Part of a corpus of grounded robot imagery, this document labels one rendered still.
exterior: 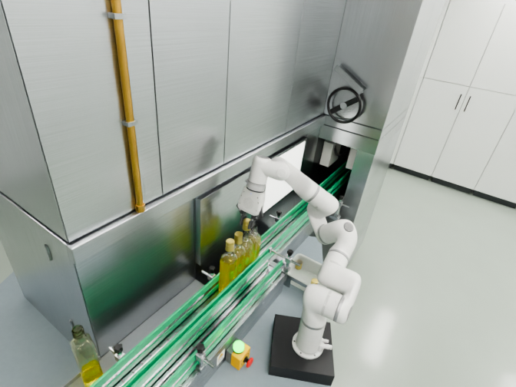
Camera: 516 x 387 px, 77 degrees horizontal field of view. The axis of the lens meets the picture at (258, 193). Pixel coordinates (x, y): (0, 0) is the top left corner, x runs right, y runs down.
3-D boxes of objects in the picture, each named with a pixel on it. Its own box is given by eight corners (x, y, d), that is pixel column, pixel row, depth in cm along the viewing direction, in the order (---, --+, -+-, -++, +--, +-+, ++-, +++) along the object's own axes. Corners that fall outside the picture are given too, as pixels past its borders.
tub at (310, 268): (296, 263, 179) (298, 251, 174) (332, 282, 169) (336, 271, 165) (279, 282, 166) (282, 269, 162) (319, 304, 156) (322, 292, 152)
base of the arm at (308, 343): (329, 335, 136) (336, 310, 128) (331, 363, 125) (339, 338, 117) (292, 329, 137) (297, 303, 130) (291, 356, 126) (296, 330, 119)
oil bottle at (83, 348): (98, 366, 110) (84, 317, 96) (105, 379, 106) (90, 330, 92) (81, 377, 106) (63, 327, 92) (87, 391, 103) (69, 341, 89)
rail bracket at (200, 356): (201, 362, 115) (201, 339, 107) (217, 375, 111) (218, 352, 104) (193, 372, 112) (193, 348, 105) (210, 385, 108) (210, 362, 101)
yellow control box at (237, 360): (236, 348, 134) (236, 337, 130) (250, 358, 130) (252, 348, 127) (225, 361, 129) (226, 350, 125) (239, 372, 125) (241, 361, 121)
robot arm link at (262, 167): (289, 160, 131) (293, 166, 122) (282, 184, 135) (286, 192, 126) (253, 152, 129) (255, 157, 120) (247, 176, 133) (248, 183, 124)
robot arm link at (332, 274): (326, 259, 134) (365, 276, 127) (302, 310, 121) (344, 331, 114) (328, 247, 127) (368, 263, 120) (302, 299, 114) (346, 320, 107)
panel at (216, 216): (294, 186, 207) (302, 136, 189) (298, 187, 206) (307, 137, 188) (195, 262, 141) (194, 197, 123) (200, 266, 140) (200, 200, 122)
